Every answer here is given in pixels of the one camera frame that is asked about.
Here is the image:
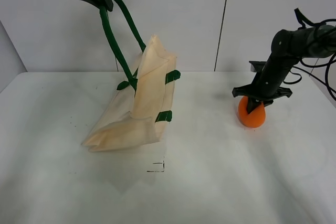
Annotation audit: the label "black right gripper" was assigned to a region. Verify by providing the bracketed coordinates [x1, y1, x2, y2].
[232, 84, 292, 114]

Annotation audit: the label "orange fruit with stem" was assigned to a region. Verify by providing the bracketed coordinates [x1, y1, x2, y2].
[238, 96, 266, 128]

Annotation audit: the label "white linen bag green handles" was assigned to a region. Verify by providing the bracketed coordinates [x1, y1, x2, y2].
[83, 0, 181, 152]

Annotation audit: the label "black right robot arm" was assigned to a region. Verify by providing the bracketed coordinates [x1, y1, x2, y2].
[232, 25, 335, 114]

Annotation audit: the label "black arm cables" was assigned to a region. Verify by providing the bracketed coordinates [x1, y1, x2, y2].
[285, 7, 336, 96]

